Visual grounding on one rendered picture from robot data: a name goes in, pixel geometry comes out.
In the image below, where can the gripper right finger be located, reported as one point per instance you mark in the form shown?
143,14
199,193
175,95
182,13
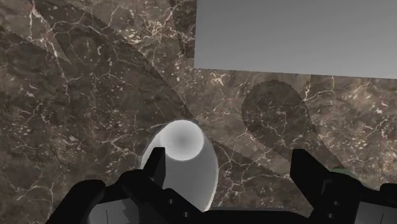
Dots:
328,192

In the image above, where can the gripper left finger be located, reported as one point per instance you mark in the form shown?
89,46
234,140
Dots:
145,192

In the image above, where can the white vase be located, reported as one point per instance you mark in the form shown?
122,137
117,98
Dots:
192,173

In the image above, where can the grey robot stand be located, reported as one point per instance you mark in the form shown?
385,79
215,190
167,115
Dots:
294,34

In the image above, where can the green round object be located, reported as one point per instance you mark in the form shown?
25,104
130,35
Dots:
340,170

